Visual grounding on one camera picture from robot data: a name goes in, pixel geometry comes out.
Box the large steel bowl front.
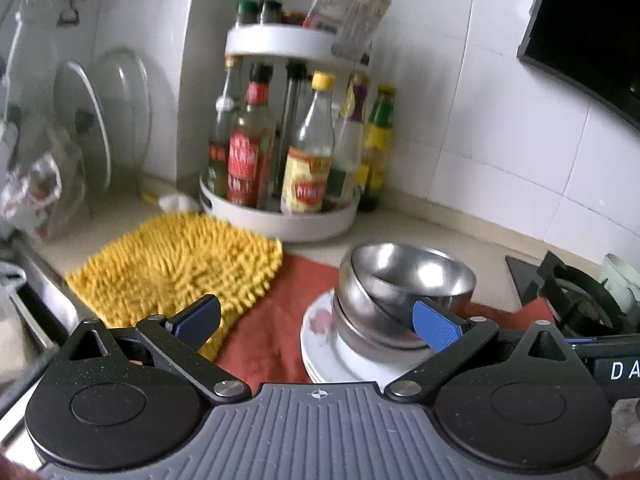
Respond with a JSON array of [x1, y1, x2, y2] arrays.
[[335, 242, 477, 330]]

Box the white floral plate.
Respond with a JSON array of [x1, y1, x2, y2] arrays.
[[299, 289, 433, 391]]

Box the yellow chenille cloth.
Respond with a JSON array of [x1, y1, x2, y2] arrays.
[[65, 212, 283, 361]]

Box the white cup on stove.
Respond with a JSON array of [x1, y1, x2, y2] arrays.
[[598, 254, 640, 313]]

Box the red cloth mat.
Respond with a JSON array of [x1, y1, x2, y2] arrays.
[[214, 251, 557, 395]]

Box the white small object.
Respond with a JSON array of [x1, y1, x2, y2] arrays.
[[157, 194, 201, 214]]

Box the white rotating condiment tray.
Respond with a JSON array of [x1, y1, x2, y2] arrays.
[[200, 178, 360, 243]]

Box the clear purple cap bottle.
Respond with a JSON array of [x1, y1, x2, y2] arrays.
[[326, 72, 369, 207]]

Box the yellow label oil bottle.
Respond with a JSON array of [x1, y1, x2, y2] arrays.
[[357, 84, 397, 212]]

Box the clear plastic bag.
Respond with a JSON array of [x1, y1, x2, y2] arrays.
[[1, 125, 87, 242]]

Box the soy sauce bottle red label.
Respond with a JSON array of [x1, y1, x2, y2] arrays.
[[227, 62, 276, 209]]

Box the vinegar bottle yellow red label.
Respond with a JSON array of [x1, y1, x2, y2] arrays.
[[280, 70, 335, 214]]

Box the glass pot lid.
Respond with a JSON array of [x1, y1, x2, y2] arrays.
[[53, 61, 112, 194]]

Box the large glass lid behind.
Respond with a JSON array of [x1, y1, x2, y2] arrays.
[[91, 47, 153, 171]]

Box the metal tray pole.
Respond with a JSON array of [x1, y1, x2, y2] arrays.
[[272, 60, 307, 198]]

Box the upper white tray tier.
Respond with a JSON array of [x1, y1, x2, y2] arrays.
[[224, 24, 370, 70]]

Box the black range hood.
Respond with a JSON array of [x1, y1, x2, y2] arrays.
[[518, 0, 639, 129]]

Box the snack packet on top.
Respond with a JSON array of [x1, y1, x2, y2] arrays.
[[303, 0, 392, 65]]

